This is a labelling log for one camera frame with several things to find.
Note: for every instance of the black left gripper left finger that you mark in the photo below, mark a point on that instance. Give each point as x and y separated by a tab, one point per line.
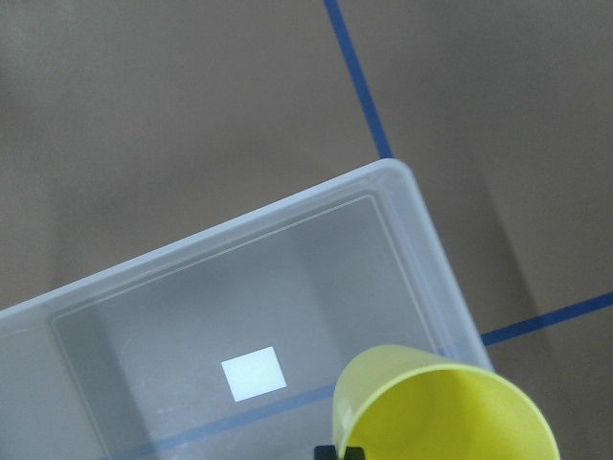
324	452

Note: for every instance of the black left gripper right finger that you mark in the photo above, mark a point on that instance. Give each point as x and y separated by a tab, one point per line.
354	453

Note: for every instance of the yellow plastic cup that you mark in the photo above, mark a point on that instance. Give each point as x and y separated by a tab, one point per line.
397	402

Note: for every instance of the clear plastic storage box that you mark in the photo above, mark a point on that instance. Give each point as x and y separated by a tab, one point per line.
227	344

